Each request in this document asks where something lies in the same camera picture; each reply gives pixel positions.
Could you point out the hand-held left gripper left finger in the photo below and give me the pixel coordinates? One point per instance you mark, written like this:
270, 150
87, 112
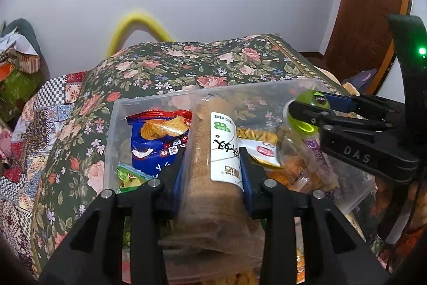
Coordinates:
178, 184

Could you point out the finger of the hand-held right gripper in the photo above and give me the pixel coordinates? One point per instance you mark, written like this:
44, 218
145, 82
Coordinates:
340, 102
320, 116

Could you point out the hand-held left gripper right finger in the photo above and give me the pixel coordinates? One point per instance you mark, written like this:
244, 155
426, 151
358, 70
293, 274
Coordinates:
246, 184

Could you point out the green jelly cup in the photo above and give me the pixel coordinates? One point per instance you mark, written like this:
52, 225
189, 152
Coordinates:
306, 96

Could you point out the long brown bread packet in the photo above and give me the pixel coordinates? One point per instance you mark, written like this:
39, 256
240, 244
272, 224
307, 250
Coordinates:
200, 205

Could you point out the orange yellow snack packet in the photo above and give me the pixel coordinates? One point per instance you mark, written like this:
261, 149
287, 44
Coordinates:
267, 153

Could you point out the purple snack packet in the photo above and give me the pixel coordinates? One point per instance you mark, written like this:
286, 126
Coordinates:
320, 158

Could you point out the blue snack packet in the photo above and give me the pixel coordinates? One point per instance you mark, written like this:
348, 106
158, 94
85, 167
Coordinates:
150, 151

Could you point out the small green snack packet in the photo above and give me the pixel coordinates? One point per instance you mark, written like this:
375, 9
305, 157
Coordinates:
131, 176

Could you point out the clear packet of orange chips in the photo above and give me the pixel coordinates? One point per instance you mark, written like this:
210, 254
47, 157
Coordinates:
293, 168

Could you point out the yellow nut bar packet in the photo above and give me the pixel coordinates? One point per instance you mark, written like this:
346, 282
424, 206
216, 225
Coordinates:
258, 134

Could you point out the clear plastic storage box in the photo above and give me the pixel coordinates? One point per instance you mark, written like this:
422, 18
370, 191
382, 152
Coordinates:
153, 101

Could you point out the dark blue cloth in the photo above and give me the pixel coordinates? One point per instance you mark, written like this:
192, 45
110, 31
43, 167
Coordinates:
363, 78

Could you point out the white sliding wardrobe door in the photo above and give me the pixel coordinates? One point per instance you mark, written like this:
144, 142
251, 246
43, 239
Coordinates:
390, 84

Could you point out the wooden door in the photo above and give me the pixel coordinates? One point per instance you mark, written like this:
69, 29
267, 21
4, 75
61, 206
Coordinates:
363, 4

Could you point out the floral blanket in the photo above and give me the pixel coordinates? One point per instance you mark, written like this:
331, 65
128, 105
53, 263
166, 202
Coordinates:
150, 71

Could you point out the patchwork quilt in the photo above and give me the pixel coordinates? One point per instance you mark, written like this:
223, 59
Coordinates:
30, 144

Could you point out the yellow foam tube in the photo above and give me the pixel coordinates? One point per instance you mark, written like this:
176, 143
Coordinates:
133, 18

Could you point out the green patterned bag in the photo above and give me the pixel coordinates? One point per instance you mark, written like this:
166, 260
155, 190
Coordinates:
16, 88

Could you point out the striped cloth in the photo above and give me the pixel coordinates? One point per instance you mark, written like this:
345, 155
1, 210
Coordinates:
28, 61

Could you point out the grey-green chair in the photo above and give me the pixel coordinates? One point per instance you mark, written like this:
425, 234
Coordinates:
28, 29

